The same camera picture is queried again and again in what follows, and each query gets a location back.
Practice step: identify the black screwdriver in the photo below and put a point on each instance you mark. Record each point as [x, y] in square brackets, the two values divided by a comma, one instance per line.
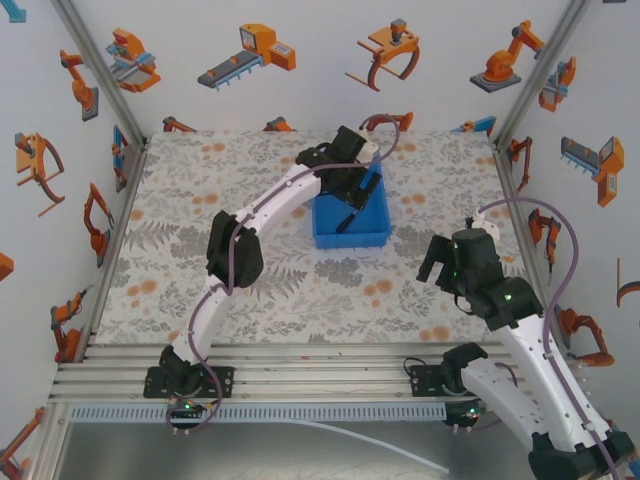
[346, 223]

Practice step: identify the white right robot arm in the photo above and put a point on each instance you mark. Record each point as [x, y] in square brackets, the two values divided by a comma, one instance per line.
[537, 370]

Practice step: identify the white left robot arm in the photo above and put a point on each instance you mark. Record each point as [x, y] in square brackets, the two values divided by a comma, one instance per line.
[272, 200]

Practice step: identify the blue plastic bin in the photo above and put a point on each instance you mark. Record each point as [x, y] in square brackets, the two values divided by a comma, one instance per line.
[372, 220]

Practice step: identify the floral patterned table mat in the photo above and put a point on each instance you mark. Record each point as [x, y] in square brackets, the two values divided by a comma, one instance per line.
[175, 200]

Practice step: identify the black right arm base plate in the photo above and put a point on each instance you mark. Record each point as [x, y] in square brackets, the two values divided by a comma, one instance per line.
[425, 380]

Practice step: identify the aluminium extrusion rail bed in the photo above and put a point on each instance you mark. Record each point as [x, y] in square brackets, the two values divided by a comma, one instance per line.
[320, 375]

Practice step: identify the aluminium frame post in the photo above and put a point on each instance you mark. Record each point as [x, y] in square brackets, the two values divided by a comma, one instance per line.
[540, 65]
[95, 65]

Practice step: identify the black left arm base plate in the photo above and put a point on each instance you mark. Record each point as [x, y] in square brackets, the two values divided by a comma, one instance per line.
[225, 382]

